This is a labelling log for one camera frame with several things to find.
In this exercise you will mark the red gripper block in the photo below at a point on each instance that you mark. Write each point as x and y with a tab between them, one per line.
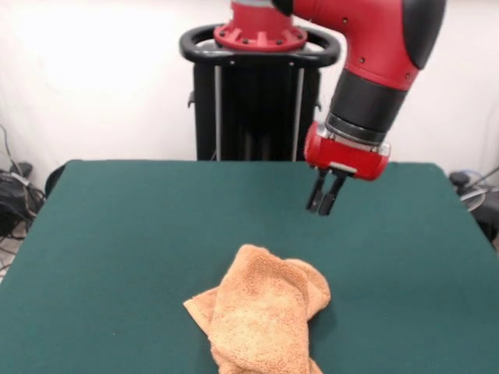
347	157

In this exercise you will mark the tan terry towel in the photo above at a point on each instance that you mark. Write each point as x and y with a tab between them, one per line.
257	311

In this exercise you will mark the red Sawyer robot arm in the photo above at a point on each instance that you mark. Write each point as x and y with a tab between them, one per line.
374	43

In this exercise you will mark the grey round stand base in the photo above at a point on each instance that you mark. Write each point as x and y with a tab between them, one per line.
473	198

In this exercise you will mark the dark green table cloth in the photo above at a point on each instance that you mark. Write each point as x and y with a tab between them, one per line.
117	233

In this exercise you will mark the black chair backrest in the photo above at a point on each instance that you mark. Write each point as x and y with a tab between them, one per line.
54	181

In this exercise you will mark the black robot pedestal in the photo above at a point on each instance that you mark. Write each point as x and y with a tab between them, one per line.
253	117

